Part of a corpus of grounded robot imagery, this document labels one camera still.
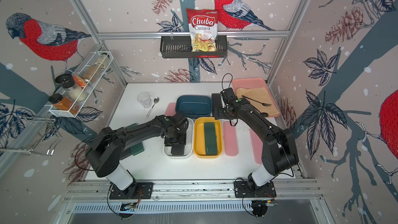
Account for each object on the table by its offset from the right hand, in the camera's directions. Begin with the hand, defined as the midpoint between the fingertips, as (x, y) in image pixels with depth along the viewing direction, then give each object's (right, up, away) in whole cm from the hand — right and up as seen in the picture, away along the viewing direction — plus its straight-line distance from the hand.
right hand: (222, 113), depth 89 cm
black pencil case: (-2, +3, +17) cm, 17 cm away
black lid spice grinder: (-70, +12, -21) cm, 74 cm away
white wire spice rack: (-75, +30, -4) cm, 81 cm away
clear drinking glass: (-53, +8, +18) cm, 57 cm away
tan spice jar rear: (-68, +22, -12) cm, 73 cm away
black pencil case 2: (-25, -18, -7) cm, 32 cm away
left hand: (-22, -16, -4) cm, 27 cm away
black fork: (+32, +4, +19) cm, 38 cm away
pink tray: (+21, +21, +33) cm, 44 cm away
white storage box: (-20, -20, -1) cm, 28 cm away
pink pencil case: (-34, +1, +15) cm, 37 cm away
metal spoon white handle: (-46, +7, +21) cm, 51 cm away
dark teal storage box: (-18, +3, +18) cm, 26 cm away
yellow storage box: (-13, -19, -2) cm, 23 cm away
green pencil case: (-7, -16, +2) cm, 17 cm away
